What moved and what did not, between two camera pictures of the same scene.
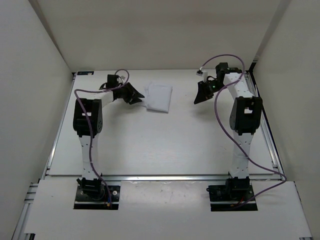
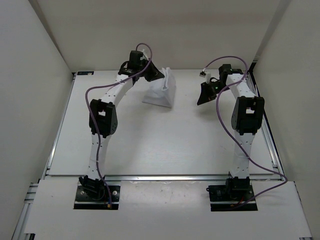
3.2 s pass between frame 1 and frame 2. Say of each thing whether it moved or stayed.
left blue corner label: stayed
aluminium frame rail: stayed
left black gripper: moved
